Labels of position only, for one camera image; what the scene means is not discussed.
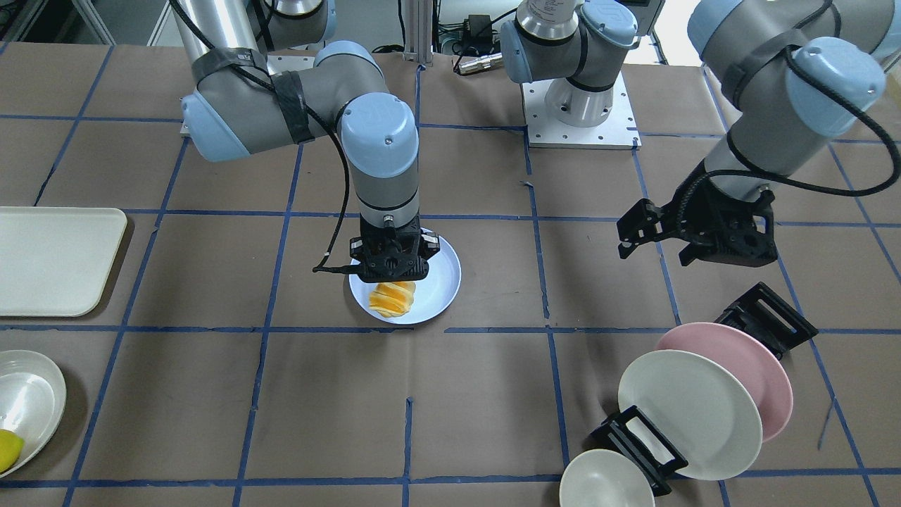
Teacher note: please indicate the cream plate with lemon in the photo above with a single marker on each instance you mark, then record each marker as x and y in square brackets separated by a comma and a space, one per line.
[33, 395]

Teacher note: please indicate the cream bowl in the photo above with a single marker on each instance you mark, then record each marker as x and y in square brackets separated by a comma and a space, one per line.
[602, 477]

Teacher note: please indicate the cream plate in rack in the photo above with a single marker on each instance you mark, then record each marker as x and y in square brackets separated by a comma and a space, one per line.
[700, 407]

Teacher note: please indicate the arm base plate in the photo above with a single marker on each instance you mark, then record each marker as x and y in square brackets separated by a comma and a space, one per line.
[581, 116]

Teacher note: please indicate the pink plate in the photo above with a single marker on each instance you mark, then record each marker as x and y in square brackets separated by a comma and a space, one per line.
[747, 360]

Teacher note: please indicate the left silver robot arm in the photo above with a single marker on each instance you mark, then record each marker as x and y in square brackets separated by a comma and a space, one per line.
[799, 72]

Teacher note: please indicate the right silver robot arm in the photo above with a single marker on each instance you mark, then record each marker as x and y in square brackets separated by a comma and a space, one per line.
[270, 75]

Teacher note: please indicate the black power adapter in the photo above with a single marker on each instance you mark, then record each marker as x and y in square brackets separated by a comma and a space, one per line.
[477, 29]

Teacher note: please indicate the black dish rack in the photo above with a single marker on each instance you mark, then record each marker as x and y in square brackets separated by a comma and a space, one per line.
[761, 313]

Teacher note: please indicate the silver cylinder on table edge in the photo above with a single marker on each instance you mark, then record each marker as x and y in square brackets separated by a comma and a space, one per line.
[480, 64]

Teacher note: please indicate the white rectangular tray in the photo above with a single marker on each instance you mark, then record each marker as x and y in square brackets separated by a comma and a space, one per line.
[56, 260]

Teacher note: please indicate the striped bread roll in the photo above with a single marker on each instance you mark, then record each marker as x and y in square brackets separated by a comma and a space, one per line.
[392, 299]

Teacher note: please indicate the blue plate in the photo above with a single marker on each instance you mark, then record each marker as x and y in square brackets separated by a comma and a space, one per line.
[432, 295]

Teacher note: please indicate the aluminium frame post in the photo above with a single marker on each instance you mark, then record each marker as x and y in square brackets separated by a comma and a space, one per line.
[417, 36]

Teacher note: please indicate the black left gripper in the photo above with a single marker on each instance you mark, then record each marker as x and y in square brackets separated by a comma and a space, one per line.
[699, 216]

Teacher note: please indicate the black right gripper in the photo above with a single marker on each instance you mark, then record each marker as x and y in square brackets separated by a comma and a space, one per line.
[357, 249]

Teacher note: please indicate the yellow lemon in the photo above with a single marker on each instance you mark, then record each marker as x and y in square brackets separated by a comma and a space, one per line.
[12, 446]

